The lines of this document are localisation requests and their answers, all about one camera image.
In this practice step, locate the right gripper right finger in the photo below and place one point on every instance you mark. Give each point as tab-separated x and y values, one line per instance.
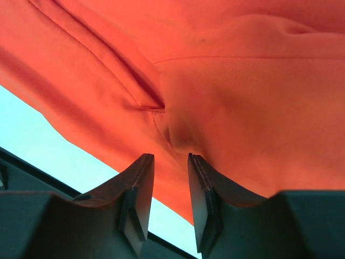
209	190

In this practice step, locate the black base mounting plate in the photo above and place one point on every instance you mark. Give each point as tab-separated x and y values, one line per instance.
39	219

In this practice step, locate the orange t shirt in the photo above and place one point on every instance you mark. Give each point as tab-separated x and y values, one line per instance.
255	87

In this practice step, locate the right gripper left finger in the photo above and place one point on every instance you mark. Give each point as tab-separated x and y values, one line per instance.
131	191

